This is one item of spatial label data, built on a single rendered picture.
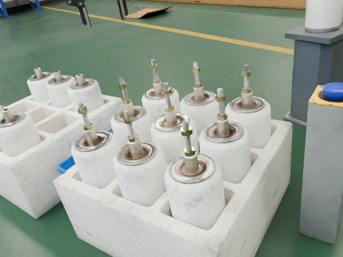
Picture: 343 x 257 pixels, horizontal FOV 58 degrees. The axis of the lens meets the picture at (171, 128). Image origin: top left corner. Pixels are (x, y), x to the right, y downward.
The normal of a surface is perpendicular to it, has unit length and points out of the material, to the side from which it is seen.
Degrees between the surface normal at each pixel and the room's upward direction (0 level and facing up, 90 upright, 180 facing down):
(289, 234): 0
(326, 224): 90
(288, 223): 0
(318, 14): 90
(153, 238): 90
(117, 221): 90
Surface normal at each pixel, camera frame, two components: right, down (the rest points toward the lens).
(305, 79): -0.82, 0.40
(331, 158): -0.55, 0.49
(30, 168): 0.79, 0.19
